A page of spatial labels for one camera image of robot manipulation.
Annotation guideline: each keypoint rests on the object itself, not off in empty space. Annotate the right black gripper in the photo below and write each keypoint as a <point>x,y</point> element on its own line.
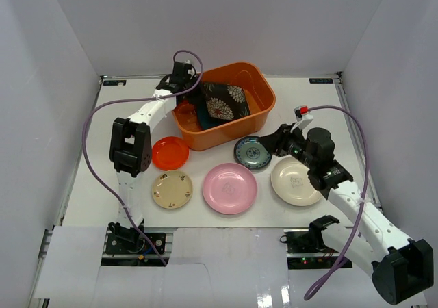
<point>279,139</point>

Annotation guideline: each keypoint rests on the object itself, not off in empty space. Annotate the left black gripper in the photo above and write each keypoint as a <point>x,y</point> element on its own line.
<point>191,91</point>

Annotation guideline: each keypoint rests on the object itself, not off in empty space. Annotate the teal square plate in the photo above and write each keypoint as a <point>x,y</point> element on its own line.
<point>204,119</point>

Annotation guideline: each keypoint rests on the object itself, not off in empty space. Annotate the black floral square plate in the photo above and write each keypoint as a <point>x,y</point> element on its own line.
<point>225,101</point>

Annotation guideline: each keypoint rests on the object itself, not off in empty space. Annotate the cream white round plate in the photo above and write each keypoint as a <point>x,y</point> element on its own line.
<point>290,182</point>

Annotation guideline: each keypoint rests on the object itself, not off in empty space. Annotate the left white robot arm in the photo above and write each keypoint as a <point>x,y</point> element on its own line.
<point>131,150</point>

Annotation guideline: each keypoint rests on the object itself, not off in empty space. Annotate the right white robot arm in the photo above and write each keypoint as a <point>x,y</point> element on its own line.
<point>398,266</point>

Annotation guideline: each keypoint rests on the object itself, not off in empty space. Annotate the orange plastic bin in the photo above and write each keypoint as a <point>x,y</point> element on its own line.
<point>259,95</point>

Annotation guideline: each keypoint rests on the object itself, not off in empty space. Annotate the blue floral patterned plate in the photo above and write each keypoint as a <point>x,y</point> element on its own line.
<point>249,152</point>

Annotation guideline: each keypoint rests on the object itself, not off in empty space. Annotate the small orange round plate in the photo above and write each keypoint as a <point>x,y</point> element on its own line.
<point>170,153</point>

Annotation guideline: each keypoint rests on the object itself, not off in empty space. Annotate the pink round plate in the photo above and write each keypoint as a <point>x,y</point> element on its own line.
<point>230,189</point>

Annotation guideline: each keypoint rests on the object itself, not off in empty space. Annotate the beige floral round plate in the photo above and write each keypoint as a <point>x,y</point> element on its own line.
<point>172,189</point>

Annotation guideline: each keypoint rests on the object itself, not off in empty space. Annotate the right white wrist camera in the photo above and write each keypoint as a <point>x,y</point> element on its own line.
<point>303,117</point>

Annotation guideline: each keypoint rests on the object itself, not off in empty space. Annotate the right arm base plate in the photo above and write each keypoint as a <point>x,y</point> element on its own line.
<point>306,249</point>

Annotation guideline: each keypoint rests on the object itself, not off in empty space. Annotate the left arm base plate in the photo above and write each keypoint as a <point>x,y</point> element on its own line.
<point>125,247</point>

